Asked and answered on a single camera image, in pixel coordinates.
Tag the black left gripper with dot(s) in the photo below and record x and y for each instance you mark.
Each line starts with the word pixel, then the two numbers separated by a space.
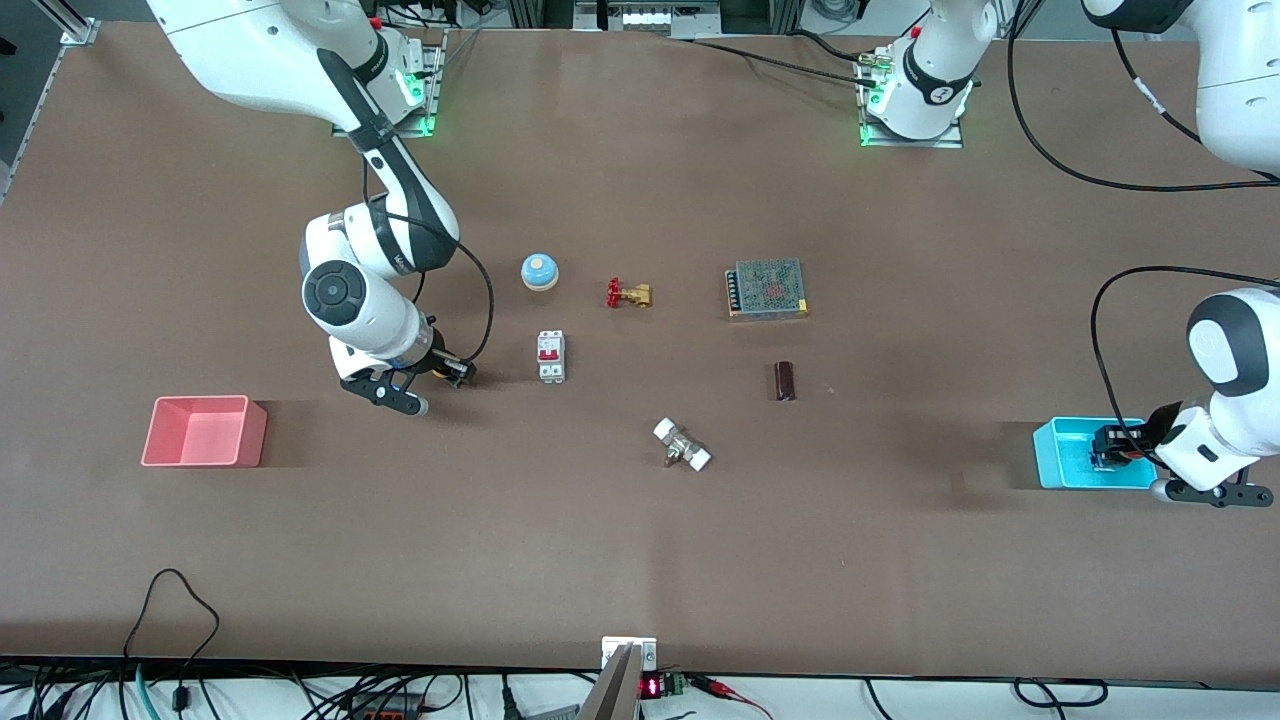
pixel 1139 437

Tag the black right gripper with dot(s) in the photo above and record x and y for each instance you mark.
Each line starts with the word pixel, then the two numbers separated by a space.
pixel 444 364

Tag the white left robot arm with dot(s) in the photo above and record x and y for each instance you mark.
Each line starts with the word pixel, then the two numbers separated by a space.
pixel 1235 420

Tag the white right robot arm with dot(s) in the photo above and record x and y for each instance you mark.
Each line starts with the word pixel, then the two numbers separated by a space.
pixel 250 50

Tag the light blue plastic box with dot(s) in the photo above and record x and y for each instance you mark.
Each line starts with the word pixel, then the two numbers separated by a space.
pixel 1065 460

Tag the white circuit breaker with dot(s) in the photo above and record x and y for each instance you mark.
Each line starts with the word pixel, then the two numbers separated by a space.
pixel 551 356

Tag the blue desk bell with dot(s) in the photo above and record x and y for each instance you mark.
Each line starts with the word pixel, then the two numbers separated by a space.
pixel 539 272

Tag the white capped metal valve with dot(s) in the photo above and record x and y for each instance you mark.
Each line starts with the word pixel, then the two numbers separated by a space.
pixel 682 445

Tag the pink plastic box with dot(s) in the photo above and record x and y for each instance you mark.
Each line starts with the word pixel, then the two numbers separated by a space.
pixel 205 435

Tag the metal mesh power supply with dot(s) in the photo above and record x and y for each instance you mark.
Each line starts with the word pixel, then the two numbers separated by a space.
pixel 768 288

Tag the dark brown cylindrical capacitor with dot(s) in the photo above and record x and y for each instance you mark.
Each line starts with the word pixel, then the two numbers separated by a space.
pixel 785 382

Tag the white mounting plate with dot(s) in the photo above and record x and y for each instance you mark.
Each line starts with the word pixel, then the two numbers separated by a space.
pixel 648 650

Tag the red LED display module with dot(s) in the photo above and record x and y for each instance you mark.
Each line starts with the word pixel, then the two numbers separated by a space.
pixel 652 687

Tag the red clip lead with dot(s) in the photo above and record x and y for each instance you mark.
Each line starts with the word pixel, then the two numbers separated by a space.
pixel 735 692

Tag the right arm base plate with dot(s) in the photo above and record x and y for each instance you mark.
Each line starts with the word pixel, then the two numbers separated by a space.
pixel 432 100

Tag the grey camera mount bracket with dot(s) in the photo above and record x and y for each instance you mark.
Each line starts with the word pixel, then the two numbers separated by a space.
pixel 612 690

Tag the aluminium frame corner bracket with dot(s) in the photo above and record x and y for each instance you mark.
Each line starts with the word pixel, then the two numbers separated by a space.
pixel 80 32

